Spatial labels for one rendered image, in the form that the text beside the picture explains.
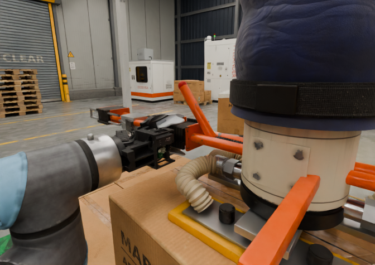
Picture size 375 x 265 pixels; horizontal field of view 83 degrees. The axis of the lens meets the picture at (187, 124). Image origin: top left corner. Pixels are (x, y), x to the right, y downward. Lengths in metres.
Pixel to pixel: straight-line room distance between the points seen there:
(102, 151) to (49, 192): 0.09
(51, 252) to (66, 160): 0.13
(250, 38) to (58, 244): 0.39
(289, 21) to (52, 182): 0.36
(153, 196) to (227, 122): 1.70
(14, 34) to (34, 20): 0.90
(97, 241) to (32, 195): 0.74
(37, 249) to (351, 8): 0.47
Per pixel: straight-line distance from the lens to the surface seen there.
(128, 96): 4.18
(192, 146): 0.49
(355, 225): 0.44
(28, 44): 10.44
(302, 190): 0.29
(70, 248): 0.40
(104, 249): 1.02
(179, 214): 0.43
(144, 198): 0.51
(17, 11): 10.56
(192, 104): 0.49
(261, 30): 0.31
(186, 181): 0.42
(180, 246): 0.39
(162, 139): 0.42
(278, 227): 0.23
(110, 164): 0.37
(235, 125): 2.12
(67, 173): 0.35
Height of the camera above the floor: 1.22
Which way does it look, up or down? 14 degrees down
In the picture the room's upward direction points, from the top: straight up
